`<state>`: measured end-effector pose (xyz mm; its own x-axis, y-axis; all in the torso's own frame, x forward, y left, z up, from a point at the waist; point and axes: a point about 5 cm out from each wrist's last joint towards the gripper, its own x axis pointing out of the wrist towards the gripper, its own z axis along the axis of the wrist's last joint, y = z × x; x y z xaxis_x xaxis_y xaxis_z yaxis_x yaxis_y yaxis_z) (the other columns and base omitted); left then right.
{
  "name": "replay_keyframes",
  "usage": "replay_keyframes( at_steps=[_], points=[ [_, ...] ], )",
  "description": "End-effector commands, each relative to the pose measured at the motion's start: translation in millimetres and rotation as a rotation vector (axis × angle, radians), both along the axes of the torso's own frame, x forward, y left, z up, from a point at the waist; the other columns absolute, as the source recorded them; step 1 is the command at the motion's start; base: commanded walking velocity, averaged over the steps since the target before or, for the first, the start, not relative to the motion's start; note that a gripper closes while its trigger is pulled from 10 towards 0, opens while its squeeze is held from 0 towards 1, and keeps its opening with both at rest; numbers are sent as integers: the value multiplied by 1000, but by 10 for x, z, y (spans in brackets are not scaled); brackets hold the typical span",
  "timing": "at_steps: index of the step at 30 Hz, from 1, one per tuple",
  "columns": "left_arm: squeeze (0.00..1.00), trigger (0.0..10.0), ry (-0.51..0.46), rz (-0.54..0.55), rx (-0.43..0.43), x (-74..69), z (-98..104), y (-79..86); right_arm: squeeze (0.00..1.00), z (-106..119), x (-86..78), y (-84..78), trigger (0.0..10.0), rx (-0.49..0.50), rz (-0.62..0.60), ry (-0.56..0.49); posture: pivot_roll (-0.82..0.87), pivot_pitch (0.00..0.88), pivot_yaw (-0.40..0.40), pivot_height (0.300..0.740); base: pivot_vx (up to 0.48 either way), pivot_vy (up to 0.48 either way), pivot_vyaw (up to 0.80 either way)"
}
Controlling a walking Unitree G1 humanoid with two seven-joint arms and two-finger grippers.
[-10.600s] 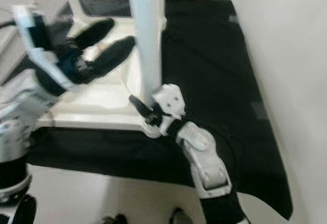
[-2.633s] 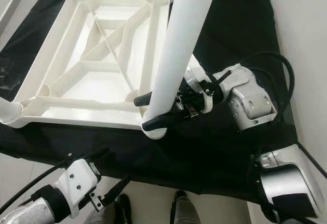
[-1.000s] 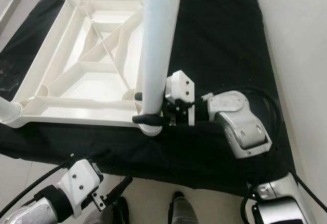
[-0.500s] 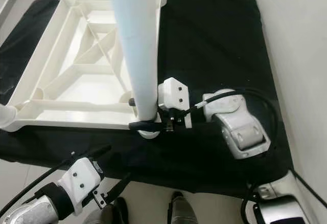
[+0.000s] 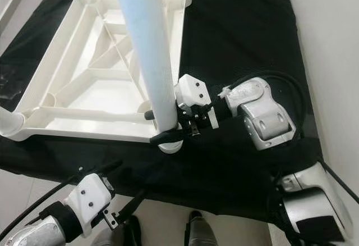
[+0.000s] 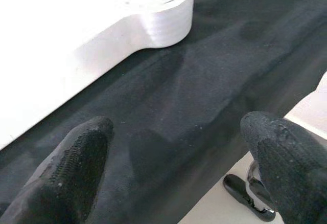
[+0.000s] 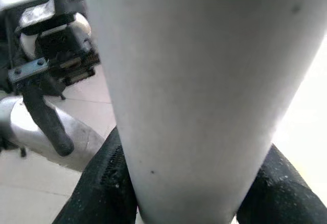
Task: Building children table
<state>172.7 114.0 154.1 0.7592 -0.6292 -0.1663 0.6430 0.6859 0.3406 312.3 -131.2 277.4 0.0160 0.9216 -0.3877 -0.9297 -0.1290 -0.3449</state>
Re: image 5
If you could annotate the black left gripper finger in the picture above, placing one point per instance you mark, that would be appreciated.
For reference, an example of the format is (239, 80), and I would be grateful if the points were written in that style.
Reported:
(136, 202)
(104, 168)

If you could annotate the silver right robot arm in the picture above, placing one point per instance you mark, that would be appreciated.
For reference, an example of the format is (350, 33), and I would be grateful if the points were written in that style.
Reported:
(263, 111)

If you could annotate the white plastic children table top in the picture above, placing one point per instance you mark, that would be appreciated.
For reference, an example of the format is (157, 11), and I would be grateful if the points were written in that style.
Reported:
(101, 94)

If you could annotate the silver right robot leg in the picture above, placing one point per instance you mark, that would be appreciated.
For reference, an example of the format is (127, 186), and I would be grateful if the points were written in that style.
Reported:
(202, 232)

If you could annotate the black cloth mat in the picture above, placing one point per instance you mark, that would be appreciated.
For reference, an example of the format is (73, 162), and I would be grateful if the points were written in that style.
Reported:
(230, 44)

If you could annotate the clear tape piece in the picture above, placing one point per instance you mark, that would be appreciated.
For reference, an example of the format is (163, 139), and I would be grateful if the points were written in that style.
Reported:
(8, 80)

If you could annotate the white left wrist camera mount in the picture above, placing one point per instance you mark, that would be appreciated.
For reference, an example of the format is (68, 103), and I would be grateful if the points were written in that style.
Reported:
(95, 198)

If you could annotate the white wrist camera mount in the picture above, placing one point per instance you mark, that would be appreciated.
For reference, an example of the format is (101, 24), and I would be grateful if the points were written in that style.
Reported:
(193, 91)
(95, 198)

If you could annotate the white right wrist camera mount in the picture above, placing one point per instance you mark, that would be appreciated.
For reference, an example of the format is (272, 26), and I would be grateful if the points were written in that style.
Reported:
(193, 91)

